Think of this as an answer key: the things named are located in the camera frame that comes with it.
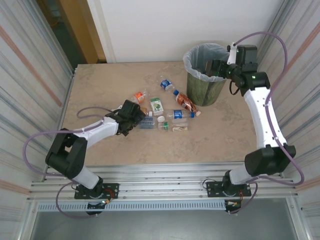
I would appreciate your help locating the orange label orange cap bottle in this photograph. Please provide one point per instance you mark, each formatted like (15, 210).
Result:
(139, 97)

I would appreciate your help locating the soda water bottle blue cap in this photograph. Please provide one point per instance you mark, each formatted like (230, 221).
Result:
(147, 123)

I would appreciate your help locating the brown Nescafe coffee bottle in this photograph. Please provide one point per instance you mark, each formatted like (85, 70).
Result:
(186, 102)

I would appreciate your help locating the crushed Pepsi label bottle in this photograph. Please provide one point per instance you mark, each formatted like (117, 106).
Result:
(165, 84)

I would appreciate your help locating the clear bottle blue label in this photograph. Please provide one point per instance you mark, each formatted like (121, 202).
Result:
(177, 114)

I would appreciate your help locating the crushed bottle tan label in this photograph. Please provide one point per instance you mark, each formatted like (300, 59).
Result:
(180, 129)

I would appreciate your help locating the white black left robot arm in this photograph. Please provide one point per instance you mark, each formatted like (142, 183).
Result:
(100, 130)

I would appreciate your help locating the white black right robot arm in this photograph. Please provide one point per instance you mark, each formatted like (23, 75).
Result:
(262, 120)

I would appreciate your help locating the green bin with plastic liner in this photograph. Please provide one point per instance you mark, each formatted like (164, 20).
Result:
(190, 62)

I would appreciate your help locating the green round waste bin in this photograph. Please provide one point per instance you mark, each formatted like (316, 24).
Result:
(200, 92)

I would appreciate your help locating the striped metal enclosure panel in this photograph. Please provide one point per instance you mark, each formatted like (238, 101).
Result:
(300, 100)
(25, 75)

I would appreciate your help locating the aluminium rail frame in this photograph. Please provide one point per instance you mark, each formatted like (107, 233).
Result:
(162, 175)

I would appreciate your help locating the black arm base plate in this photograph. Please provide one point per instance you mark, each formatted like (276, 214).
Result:
(111, 190)
(215, 188)

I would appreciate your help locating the wooden door frame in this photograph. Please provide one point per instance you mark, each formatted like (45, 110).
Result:
(82, 20)

